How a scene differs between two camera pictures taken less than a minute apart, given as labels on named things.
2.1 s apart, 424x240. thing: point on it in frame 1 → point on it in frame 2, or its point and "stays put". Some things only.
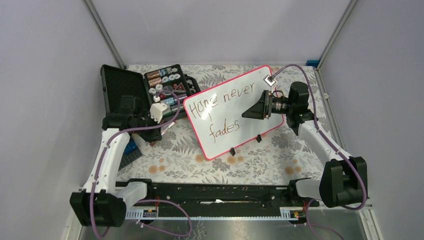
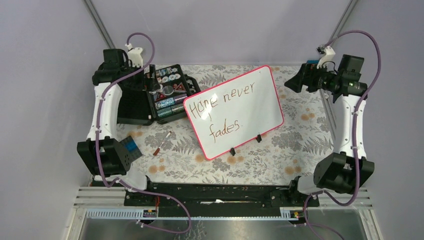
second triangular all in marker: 180,88 stays put
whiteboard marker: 171,125 → 169,133
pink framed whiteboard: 216,114 stays put
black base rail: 213,195 stays put
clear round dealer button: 168,90 stays put
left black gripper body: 148,134 → 149,81
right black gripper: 260,110 → 310,71
